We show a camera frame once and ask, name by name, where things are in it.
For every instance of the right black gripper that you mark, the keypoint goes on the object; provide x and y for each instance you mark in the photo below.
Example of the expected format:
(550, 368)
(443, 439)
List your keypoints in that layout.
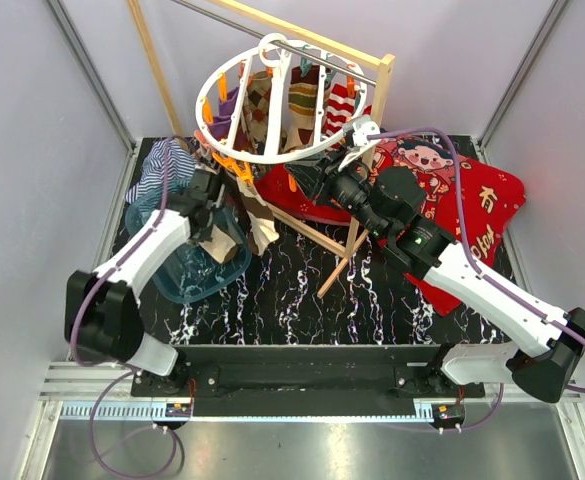
(308, 173)

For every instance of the purple striped sock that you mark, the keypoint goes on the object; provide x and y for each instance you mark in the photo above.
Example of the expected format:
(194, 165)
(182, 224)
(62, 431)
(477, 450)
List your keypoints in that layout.
(221, 123)

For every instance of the beige brown block sock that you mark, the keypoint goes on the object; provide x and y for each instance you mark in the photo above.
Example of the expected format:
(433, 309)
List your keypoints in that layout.
(262, 231)

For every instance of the white round sock hanger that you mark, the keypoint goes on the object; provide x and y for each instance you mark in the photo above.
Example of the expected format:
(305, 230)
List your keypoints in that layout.
(279, 62)

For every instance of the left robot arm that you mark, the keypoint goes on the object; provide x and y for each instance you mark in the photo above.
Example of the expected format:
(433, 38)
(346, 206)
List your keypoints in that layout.
(101, 308)

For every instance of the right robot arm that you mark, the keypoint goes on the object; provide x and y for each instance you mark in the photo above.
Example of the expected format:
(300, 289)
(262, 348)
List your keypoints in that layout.
(545, 342)

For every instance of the blue striped cloth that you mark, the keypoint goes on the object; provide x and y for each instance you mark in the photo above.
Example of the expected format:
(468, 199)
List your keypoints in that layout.
(167, 160)

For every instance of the orange clothes peg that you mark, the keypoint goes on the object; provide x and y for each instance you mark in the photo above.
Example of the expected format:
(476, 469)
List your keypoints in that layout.
(240, 169)

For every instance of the red white striped sock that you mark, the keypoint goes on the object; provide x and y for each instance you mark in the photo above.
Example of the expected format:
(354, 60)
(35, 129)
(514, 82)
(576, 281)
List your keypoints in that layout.
(340, 107)

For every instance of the brown beige striped sock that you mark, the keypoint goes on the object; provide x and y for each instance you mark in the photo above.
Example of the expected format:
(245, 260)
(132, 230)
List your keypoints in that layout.
(302, 104)

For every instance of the blue plastic basket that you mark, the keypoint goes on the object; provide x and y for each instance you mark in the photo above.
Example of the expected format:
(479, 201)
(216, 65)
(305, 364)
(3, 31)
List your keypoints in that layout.
(207, 275)

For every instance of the metal hanging rod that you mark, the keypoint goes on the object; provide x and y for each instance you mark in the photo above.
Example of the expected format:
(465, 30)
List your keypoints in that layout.
(306, 44)

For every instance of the red cartoon blanket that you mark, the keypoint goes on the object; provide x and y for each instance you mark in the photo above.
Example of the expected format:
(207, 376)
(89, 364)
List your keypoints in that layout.
(490, 197)

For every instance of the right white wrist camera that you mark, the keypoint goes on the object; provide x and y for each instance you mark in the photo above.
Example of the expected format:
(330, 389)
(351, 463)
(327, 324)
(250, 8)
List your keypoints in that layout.
(360, 135)

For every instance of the wooden clothes rack frame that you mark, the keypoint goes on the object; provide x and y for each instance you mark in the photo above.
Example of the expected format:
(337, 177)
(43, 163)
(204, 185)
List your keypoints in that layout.
(382, 75)

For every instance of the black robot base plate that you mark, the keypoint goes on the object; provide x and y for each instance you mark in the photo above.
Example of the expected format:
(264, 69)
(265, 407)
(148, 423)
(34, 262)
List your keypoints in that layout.
(289, 383)

